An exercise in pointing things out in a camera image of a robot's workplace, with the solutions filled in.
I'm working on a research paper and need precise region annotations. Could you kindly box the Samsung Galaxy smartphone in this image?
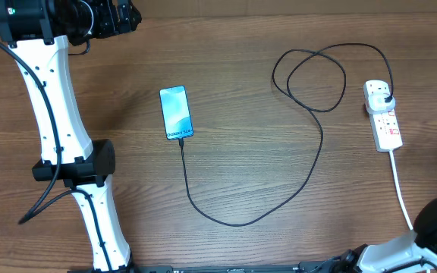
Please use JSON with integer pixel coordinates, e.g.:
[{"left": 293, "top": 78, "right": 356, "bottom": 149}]
[{"left": 159, "top": 86, "right": 194, "bottom": 140}]

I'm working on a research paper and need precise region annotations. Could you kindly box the black USB charging cable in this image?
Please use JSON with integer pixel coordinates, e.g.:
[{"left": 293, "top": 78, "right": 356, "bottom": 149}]
[{"left": 178, "top": 42, "right": 395, "bottom": 228}]

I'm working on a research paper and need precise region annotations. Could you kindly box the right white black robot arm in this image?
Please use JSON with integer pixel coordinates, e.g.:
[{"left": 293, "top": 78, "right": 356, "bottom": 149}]
[{"left": 329, "top": 80, "right": 437, "bottom": 272}]

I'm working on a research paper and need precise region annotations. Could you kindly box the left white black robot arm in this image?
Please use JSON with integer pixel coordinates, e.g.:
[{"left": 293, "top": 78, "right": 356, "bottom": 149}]
[{"left": 0, "top": 0, "right": 142, "bottom": 272}]

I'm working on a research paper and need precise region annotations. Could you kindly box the white charger plug adapter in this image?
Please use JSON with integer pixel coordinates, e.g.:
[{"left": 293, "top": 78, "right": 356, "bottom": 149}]
[{"left": 366, "top": 94, "right": 396, "bottom": 115}]

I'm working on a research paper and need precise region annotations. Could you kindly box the white power strip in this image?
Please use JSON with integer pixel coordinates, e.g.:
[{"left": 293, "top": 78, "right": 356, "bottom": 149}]
[{"left": 363, "top": 80, "right": 403, "bottom": 152}]

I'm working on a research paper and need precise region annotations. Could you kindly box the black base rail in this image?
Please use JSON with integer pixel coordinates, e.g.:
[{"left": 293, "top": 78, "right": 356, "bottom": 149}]
[{"left": 66, "top": 260, "right": 356, "bottom": 273}]

